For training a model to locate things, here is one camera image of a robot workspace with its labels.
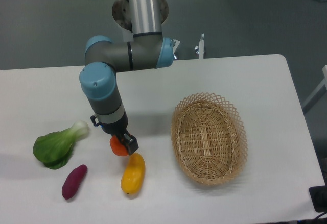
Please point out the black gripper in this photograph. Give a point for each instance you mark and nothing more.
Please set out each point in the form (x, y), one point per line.
(128, 141)

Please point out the orange fruit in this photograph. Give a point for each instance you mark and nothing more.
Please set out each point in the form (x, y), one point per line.
(117, 148)

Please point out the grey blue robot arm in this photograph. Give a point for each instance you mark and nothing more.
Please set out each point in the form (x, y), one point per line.
(104, 59)

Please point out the yellow mango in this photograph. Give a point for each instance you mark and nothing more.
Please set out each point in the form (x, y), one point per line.
(133, 176)

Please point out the purple sweet potato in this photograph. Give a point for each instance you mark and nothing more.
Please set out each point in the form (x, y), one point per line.
(73, 181)

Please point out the green bok choy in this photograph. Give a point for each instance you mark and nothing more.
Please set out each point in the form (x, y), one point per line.
(55, 149)

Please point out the woven wicker basket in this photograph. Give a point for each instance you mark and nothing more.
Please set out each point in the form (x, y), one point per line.
(208, 139)

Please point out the black device at edge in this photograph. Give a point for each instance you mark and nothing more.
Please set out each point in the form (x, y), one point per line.
(318, 198)

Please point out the white frame at right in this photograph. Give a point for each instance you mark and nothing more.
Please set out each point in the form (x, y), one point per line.
(318, 92)

